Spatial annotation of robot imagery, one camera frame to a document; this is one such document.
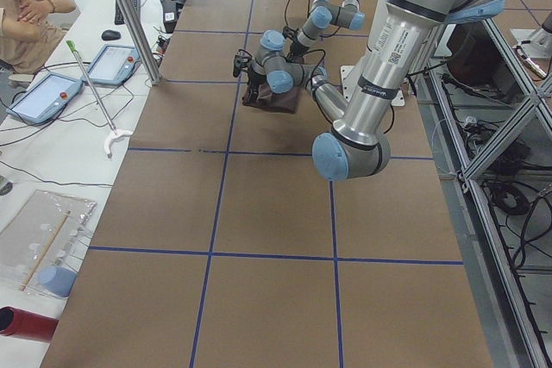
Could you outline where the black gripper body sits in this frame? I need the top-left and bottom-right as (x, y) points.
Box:
(287, 40), (309, 62)
(248, 67), (266, 87)

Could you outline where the black box with label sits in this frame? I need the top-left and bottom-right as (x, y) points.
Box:
(161, 0), (179, 34)

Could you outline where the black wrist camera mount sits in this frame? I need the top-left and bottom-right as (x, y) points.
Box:
(282, 26), (298, 41)
(232, 50), (253, 78)

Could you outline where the person in beige shirt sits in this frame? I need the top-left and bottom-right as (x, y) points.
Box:
(1, 0), (76, 75)

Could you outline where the black keyboard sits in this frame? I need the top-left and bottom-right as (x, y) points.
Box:
(114, 0), (142, 27)

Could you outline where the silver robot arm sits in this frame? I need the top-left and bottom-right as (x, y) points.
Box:
(286, 0), (365, 61)
(233, 0), (505, 181)

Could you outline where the dark brown t-shirt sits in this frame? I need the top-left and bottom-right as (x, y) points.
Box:
(241, 84), (301, 114)

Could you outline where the red cylinder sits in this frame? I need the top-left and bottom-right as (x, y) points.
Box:
(1, 306), (59, 343)

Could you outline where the clear plastic bag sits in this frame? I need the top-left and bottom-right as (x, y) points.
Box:
(1, 190), (97, 298)

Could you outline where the black computer mouse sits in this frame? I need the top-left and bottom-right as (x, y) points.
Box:
(101, 29), (122, 41)

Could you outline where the aluminium frame post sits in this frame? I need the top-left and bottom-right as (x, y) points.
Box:
(116, 0), (161, 85)

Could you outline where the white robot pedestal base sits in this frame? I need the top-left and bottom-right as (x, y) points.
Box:
(340, 65), (405, 107)

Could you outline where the near blue teach pendant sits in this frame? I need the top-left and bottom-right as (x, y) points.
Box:
(6, 73), (83, 124)

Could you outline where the aluminium truss frame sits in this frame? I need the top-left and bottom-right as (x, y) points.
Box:
(409, 8), (551, 367)

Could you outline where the blue teach pendant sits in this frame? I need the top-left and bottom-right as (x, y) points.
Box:
(87, 44), (140, 86)
(6, 73), (83, 124)

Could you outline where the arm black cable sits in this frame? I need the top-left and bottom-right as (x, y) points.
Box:
(284, 0), (346, 40)
(297, 48), (396, 134)

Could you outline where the reacher grabber stick tool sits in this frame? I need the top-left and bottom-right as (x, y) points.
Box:
(66, 41), (133, 159)

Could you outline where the blue plastic cup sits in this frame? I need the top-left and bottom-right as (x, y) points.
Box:
(38, 265), (78, 297)

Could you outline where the far blue teach pendant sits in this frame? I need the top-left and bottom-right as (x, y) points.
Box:
(87, 44), (140, 86)

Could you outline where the wooden dowel stick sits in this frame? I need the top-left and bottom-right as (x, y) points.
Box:
(19, 210), (71, 291)

